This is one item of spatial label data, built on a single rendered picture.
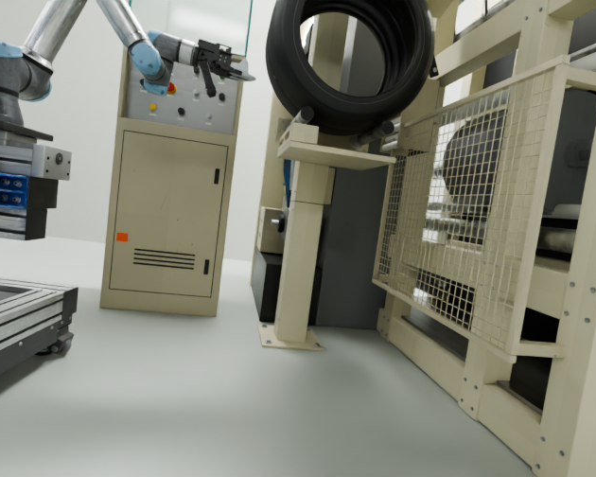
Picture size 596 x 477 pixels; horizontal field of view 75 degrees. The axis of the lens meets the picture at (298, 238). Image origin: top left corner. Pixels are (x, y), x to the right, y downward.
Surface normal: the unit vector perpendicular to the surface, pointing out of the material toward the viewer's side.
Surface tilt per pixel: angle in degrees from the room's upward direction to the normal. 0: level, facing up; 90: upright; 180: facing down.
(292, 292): 90
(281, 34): 99
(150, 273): 90
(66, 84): 90
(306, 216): 90
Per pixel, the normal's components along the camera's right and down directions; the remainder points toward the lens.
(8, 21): 0.03, 0.08
